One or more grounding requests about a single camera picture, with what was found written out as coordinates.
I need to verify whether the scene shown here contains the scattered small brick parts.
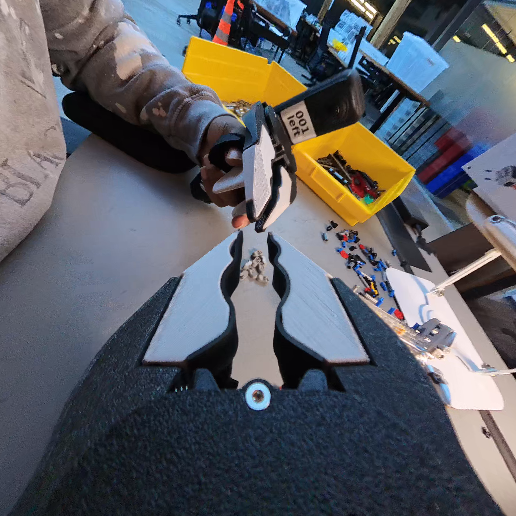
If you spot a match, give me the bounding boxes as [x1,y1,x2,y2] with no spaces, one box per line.
[322,220,406,321]

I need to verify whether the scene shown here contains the blue-grey chair seat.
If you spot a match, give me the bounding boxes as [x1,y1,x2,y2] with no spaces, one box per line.
[60,117,92,156]

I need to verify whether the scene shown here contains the heap of dark brick parts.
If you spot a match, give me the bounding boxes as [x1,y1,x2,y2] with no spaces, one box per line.
[316,151,385,205]

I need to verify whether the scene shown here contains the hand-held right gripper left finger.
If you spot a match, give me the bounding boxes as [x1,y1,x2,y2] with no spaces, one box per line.
[142,230,245,388]

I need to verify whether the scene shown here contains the wooden post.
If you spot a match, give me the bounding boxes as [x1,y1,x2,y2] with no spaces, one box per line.
[370,0,410,50]

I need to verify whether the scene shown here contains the yellow bin holding brass parts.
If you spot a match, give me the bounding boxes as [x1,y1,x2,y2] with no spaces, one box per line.
[181,36,309,126]

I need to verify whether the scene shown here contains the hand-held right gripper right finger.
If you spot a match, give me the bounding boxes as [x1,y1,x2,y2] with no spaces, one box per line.
[267,232,371,388]

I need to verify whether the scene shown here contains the pile of grey connector pieces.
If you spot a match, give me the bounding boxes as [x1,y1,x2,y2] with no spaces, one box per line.
[239,249,269,286]

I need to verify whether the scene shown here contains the ceiling light strip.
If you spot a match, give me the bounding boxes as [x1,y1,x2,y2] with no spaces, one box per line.
[482,23,516,63]

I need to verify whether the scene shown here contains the instruction booklet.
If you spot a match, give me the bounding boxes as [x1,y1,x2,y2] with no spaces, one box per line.
[461,133,516,220]

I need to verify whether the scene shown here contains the orange traffic cone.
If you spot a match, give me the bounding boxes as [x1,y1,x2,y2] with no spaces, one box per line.
[212,0,238,46]

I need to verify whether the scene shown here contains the black office chair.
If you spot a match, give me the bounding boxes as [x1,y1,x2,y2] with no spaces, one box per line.
[177,0,226,39]

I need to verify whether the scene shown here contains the yellow bin holding dark parts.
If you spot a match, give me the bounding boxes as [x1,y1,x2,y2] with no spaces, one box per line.
[292,121,417,227]

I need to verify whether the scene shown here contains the white rounded board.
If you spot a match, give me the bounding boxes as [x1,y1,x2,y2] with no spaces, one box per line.
[386,267,505,411]

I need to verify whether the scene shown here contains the heap of brass metal parts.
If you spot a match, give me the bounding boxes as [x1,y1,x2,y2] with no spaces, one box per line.
[223,99,255,118]

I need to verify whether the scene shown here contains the red plastic crate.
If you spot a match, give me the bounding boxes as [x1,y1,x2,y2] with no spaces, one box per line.
[417,128,470,184]

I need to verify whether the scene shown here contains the person's black trousers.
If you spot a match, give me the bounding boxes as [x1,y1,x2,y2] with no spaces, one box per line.
[62,92,198,175]

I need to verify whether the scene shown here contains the person's left hand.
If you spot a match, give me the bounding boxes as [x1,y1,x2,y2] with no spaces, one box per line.
[199,115,251,230]

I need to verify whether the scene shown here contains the white plastic container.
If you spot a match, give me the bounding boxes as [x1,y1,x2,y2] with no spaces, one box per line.
[386,31,449,94]

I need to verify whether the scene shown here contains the grey toy brick assembly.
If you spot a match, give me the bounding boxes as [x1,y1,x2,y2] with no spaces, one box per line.
[353,284,458,406]

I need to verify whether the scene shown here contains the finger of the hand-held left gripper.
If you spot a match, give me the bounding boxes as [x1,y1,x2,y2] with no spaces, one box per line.
[262,163,294,228]
[242,123,279,222]

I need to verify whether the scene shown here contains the person's left forearm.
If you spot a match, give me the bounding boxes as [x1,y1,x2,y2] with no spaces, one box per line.
[38,0,246,164]

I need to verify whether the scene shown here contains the blue plastic crate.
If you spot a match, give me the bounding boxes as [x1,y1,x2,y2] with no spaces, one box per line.
[427,145,490,199]

